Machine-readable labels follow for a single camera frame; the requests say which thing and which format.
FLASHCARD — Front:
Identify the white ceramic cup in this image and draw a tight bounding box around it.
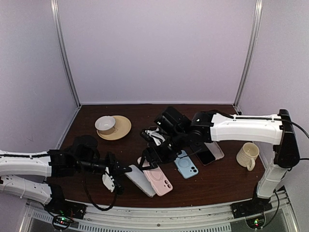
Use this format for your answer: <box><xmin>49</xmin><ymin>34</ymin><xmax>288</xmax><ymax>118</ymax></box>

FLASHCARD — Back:
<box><xmin>95</xmin><ymin>116</ymin><xmax>116</xmax><ymax>131</ymax></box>

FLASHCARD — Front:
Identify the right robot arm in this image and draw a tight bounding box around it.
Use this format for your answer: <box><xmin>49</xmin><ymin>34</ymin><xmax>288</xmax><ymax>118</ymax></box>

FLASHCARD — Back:
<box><xmin>138</xmin><ymin>106</ymin><xmax>300</xmax><ymax>214</ymax></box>

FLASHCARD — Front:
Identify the beige saucer plate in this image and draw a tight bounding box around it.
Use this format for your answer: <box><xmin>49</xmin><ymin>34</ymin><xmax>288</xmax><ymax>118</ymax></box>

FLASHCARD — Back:
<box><xmin>96</xmin><ymin>115</ymin><xmax>132</xmax><ymax>141</ymax></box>

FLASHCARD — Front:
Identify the white phone case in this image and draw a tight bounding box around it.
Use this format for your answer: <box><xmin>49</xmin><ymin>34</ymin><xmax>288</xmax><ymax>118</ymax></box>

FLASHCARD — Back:
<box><xmin>205</xmin><ymin>142</ymin><xmax>225</xmax><ymax>160</ymax></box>

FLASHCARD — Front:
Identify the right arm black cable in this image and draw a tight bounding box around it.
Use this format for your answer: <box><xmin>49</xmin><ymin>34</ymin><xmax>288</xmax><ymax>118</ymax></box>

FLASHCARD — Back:
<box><xmin>231</xmin><ymin>115</ymin><xmax>309</xmax><ymax>161</ymax></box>

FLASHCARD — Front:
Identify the left round status board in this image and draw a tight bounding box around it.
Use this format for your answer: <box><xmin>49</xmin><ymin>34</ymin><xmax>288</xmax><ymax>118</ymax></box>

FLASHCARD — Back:
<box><xmin>52</xmin><ymin>215</ymin><xmax>74</xmax><ymax>230</ymax></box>

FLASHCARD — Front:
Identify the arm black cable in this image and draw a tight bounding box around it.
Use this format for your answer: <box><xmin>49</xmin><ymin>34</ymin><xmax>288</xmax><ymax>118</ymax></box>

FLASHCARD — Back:
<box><xmin>231</xmin><ymin>115</ymin><xmax>309</xmax><ymax>161</ymax></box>
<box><xmin>0</xmin><ymin>149</ymin><xmax>119</xmax><ymax>211</ymax></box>

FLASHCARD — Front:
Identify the left aluminium frame post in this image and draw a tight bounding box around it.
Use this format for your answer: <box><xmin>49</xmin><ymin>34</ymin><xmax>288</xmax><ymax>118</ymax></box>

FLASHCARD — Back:
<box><xmin>50</xmin><ymin>0</ymin><xmax>81</xmax><ymax>108</ymax></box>

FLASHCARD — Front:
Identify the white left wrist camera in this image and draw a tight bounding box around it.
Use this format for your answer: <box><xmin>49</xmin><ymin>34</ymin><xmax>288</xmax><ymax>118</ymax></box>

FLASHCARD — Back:
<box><xmin>102</xmin><ymin>167</ymin><xmax>115</xmax><ymax>192</ymax></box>

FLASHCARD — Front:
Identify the silver white phone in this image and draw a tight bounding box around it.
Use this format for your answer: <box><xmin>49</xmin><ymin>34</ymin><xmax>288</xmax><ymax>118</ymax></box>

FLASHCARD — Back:
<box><xmin>125</xmin><ymin>165</ymin><xmax>156</xmax><ymax>198</ymax></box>

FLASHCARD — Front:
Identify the front aluminium rail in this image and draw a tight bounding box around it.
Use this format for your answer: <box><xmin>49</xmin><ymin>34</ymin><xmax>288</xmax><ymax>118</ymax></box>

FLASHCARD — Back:
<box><xmin>20</xmin><ymin>189</ymin><xmax>299</xmax><ymax>232</ymax></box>

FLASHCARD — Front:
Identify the purple phone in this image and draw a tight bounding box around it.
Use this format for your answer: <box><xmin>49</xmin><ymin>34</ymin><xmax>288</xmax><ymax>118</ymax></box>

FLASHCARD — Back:
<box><xmin>191</xmin><ymin>145</ymin><xmax>215</xmax><ymax>166</ymax></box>

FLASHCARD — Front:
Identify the right round status board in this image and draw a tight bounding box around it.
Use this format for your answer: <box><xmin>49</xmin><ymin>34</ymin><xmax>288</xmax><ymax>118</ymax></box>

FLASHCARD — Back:
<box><xmin>246</xmin><ymin>216</ymin><xmax>266</xmax><ymax>230</ymax></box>

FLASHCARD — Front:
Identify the round status board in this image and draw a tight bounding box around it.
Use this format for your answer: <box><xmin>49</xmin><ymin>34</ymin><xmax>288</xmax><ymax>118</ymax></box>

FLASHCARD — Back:
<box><xmin>52</xmin><ymin>215</ymin><xmax>74</xmax><ymax>230</ymax></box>
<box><xmin>246</xmin><ymin>216</ymin><xmax>266</xmax><ymax>230</ymax></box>

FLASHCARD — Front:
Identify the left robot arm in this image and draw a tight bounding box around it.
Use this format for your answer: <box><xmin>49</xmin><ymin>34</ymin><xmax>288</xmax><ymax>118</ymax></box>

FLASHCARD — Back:
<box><xmin>0</xmin><ymin>135</ymin><xmax>132</xmax><ymax>218</ymax></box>

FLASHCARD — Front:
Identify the cream ribbed mug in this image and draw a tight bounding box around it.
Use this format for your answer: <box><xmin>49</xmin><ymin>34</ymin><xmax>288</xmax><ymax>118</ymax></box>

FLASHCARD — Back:
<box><xmin>236</xmin><ymin>142</ymin><xmax>260</xmax><ymax>171</ymax></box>

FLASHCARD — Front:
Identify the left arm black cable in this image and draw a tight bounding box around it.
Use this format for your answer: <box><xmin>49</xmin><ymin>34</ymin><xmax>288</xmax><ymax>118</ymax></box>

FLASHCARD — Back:
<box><xmin>0</xmin><ymin>149</ymin><xmax>119</xmax><ymax>211</ymax></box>

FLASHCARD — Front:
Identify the right aluminium frame post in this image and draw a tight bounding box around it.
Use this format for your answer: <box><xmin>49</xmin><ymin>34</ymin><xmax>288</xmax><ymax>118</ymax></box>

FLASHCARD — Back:
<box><xmin>233</xmin><ymin>0</ymin><xmax>263</xmax><ymax>112</ymax></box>

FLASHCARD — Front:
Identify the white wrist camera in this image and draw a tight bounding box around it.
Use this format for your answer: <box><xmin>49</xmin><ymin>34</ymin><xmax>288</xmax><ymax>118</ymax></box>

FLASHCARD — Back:
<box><xmin>140</xmin><ymin>127</ymin><xmax>166</xmax><ymax>147</ymax></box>
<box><xmin>102</xmin><ymin>167</ymin><xmax>115</xmax><ymax>192</ymax></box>

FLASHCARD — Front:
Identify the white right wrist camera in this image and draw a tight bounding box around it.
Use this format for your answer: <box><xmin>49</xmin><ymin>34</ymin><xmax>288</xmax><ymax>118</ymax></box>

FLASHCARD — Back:
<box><xmin>140</xmin><ymin>127</ymin><xmax>166</xmax><ymax>147</ymax></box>

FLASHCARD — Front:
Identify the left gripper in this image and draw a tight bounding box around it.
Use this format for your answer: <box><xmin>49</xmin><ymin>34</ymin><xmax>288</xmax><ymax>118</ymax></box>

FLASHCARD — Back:
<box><xmin>75</xmin><ymin>151</ymin><xmax>132</xmax><ymax>179</ymax></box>

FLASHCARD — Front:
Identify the aluminium frame post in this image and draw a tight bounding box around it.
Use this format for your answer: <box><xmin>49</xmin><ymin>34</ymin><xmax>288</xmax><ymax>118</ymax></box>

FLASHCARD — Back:
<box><xmin>233</xmin><ymin>0</ymin><xmax>263</xmax><ymax>112</ymax></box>
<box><xmin>50</xmin><ymin>0</ymin><xmax>81</xmax><ymax>108</ymax></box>

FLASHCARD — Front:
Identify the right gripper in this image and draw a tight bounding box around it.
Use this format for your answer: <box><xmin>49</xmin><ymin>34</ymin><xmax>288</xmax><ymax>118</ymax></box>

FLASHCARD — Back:
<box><xmin>139</xmin><ymin>129</ymin><xmax>189</xmax><ymax>170</ymax></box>

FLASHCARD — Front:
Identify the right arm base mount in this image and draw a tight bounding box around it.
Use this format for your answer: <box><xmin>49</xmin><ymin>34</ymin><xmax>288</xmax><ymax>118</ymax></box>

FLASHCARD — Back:
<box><xmin>230</xmin><ymin>200</ymin><xmax>272</xmax><ymax>218</ymax></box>

